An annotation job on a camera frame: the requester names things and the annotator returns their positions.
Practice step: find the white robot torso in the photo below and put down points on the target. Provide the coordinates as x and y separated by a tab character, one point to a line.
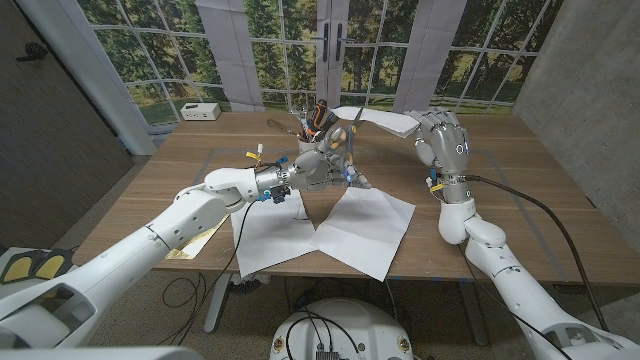
345	325

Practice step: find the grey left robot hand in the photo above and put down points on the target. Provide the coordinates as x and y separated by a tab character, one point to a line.
315	172

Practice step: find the gold foil sheet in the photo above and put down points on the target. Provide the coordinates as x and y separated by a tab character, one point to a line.
192	247

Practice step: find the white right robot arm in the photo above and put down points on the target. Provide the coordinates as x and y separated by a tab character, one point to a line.
510	290

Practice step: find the grey table leg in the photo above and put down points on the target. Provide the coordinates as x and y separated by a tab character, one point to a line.
475	315

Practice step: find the silver metal wrench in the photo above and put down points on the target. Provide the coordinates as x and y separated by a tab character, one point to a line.
300	116

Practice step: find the white power strip box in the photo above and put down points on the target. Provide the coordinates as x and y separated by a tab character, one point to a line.
200	111

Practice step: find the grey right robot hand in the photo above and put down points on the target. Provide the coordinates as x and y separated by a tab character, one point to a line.
450	145

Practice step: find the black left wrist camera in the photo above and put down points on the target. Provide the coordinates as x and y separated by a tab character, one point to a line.
280	192

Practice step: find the printed window forest backdrop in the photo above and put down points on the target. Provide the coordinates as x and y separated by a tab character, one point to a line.
230	60

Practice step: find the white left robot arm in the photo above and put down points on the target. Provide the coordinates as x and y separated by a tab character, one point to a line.
135	260

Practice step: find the large white paper sheet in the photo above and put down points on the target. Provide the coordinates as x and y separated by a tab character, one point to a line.
365	230

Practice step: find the white mug with tools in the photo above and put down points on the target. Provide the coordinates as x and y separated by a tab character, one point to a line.
316	115

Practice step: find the white table leg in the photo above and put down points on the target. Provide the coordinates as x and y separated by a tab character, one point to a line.
217	305

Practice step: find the yellow and black foot pad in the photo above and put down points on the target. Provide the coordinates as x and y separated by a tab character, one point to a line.
52	265
17	267

